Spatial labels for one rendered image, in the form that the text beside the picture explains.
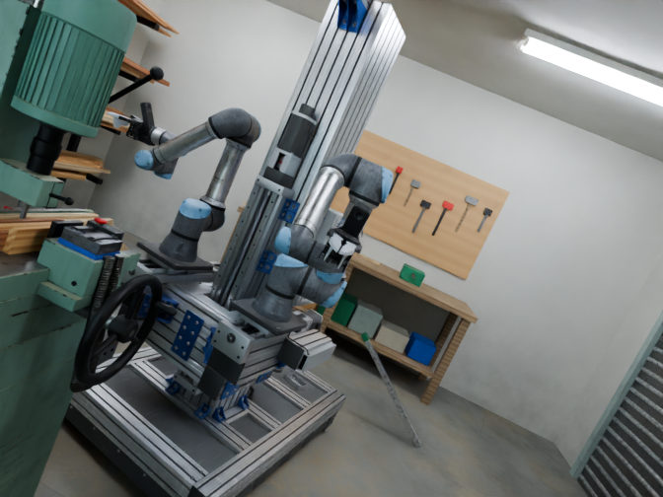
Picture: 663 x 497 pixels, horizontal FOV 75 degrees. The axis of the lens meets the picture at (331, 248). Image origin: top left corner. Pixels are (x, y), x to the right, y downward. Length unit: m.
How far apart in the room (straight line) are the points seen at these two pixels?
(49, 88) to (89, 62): 0.10
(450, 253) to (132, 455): 3.19
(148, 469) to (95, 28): 1.40
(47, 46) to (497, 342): 4.06
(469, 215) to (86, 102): 3.55
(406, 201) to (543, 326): 1.72
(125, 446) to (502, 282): 3.42
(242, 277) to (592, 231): 3.48
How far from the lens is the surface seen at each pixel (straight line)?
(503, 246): 4.31
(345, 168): 1.46
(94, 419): 1.98
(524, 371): 4.59
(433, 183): 4.20
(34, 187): 1.23
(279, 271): 1.52
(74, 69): 1.16
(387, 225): 4.18
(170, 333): 1.81
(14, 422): 1.43
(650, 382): 4.07
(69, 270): 1.14
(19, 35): 1.25
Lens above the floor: 1.33
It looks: 8 degrees down
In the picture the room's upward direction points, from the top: 24 degrees clockwise
